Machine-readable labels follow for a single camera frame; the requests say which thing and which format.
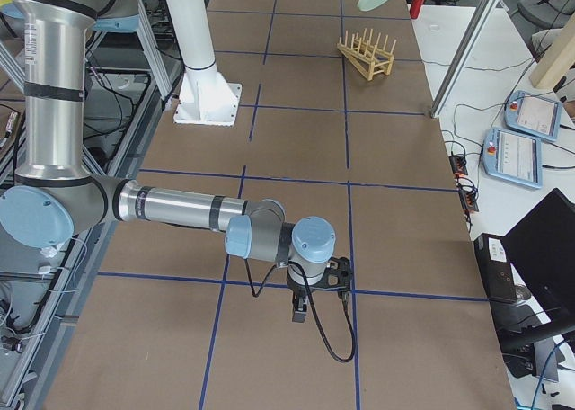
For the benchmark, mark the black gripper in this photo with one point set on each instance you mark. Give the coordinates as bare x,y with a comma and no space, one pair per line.
299,290

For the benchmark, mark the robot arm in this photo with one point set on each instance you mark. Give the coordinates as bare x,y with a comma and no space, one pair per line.
55,197

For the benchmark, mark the wooden dish rack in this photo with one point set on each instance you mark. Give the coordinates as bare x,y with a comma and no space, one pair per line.
371,54

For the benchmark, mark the brown paper table cover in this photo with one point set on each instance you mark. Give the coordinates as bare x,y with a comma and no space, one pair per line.
173,323

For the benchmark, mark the black usb hub right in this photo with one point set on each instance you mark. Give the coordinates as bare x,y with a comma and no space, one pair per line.
468,197

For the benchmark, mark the black usb hub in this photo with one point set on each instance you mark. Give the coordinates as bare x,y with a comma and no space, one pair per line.
468,197
458,164

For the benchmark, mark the black usb hub left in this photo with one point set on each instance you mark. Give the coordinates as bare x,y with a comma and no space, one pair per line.
458,164

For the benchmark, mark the black laptop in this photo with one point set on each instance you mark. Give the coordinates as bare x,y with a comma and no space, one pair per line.
540,247

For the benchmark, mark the teach pendant near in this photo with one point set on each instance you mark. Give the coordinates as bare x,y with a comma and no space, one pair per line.
513,157

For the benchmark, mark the teach pendant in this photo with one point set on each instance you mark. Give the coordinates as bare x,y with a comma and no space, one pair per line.
533,115
513,157

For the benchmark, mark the teach pendant far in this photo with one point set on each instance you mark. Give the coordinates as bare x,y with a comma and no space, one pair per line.
533,115

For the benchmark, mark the wooden beam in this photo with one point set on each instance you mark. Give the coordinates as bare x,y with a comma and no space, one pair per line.
557,60

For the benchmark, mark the white pedestal base plate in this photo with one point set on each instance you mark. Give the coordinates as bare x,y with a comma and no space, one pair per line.
208,102

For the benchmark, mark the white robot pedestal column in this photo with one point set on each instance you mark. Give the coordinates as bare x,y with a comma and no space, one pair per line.
190,23

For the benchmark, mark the grey aluminium frame post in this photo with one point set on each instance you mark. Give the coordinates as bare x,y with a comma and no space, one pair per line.
473,31

